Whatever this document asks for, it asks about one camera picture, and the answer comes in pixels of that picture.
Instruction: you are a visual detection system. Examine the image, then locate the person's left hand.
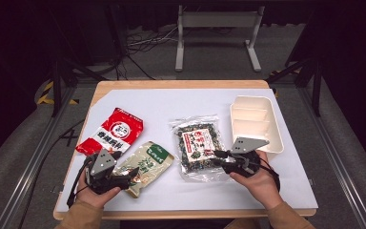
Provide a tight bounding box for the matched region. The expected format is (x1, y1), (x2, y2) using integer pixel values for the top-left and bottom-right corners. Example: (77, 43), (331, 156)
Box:
(75, 170), (122, 210)

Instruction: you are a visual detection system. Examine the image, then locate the black metal stand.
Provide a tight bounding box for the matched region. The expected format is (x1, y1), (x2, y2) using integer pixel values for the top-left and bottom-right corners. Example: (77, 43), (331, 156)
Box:
(266, 55), (324, 118)
(48, 56), (110, 118)

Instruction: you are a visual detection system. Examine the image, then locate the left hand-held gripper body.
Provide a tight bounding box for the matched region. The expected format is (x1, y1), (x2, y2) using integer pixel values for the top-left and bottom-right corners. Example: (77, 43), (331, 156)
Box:
(84, 148), (132, 196)

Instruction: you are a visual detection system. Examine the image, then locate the right hand-held gripper cable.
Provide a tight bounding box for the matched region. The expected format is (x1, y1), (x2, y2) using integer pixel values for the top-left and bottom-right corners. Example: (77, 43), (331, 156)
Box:
(259, 156), (282, 193)

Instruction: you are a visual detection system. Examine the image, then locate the white metal stand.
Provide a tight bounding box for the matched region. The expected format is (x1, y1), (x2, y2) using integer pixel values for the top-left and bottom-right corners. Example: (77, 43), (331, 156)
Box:
(174, 4), (266, 73)

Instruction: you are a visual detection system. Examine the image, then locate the bundle of floor cables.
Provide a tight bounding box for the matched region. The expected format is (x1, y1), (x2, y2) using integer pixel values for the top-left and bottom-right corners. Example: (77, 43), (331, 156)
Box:
(124, 24), (180, 55)

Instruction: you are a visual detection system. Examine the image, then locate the black floor cable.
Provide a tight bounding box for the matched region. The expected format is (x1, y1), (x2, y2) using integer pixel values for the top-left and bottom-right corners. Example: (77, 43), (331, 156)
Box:
(17, 118), (87, 229)

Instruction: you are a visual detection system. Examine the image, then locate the person's right hand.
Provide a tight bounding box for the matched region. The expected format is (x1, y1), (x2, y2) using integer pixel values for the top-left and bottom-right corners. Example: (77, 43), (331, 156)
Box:
(229, 150), (284, 210)

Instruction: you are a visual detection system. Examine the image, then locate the yellow black hazard tape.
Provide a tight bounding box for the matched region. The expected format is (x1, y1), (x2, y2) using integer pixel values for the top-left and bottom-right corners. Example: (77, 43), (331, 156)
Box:
(36, 80), (80, 106)

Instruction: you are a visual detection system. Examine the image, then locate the white paper sheet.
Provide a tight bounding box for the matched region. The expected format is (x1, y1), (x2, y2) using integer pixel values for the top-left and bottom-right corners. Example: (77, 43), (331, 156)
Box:
(56, 88), (319, 213)

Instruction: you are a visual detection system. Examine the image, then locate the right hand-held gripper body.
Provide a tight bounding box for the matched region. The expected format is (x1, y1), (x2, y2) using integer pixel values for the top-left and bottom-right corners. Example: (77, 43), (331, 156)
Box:
(220, 135), (271, 179)

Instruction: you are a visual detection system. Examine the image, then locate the clear seaweed snack packet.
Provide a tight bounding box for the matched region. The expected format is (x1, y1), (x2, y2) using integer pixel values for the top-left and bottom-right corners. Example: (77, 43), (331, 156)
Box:
(169, 114), (234, 183)

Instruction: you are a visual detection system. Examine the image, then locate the beige green snack packet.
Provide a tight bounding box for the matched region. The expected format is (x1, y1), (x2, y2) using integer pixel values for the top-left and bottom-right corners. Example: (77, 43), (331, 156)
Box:
(113, 140), (175, 199)

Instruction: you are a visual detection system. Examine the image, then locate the red snack packet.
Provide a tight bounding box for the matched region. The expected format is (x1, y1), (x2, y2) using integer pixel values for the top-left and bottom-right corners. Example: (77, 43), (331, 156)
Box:
(75, 107), (145, 157)

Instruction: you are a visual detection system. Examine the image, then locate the aluminium floor rail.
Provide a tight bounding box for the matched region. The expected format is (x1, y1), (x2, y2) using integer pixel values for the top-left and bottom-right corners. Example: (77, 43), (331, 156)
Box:
(297, 85), (366, 229)
(0, 85), (78, 229)

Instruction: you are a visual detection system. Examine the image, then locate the white divided tray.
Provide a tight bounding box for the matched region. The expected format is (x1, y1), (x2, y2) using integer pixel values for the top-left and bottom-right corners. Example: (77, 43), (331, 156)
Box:
(229, 94), (285, 155)

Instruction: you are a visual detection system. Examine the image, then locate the hand-held gripper cable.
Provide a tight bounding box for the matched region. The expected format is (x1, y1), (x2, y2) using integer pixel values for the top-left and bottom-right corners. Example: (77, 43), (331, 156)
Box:
(66, 154), (97, 209)
(259, 156), (282, 193)

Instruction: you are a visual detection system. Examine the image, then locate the left hand-held gripper cable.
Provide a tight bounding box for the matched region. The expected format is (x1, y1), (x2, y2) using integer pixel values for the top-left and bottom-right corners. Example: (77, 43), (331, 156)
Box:
(66, 154), (97, 209)

